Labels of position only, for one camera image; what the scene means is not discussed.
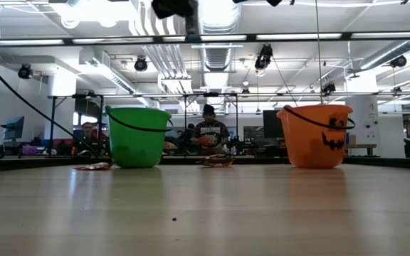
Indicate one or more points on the lit computer monitor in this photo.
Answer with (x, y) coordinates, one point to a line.
(14, 128)

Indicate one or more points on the green plastic bucket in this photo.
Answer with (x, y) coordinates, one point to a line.
(137, 142)

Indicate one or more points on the white rectangular air duct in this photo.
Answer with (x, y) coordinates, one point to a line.
(119, 83)

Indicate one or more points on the red Skittles packet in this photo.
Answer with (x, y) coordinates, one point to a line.
(94, 166)

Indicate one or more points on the silver ventilation duct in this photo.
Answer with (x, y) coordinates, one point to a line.
(386, 57)
(219, 58)

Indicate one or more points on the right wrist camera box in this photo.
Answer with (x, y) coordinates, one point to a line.
(171, 8)

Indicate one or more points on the black ceiling-hung camera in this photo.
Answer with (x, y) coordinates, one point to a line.
(329, 87)
(141, 64)
(245, 92)
(25, 71)
(263, 58)
(399, 61)

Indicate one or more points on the wooden bench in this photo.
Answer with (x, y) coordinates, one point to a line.
(361, 145)

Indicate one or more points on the person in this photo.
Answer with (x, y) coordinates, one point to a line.
(187, 137)
(210, 131)
(87, 133)

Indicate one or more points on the twisted brown PayDay bar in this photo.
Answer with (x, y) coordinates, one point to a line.
(217, 161)

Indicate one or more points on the orange jack-o'-lantern bucket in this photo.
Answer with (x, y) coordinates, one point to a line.
(304, 142)

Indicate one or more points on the white ceiling pipes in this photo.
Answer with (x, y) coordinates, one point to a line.
(169, 60)

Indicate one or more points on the dark computer monitor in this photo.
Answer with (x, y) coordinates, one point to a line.
(270, 124)

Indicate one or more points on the black overhead light bar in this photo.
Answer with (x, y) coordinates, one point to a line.
(297, 36)

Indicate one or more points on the black background rig frame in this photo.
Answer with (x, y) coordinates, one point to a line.
(52, 124)

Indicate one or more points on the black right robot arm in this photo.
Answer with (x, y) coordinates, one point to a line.
(273, 2)

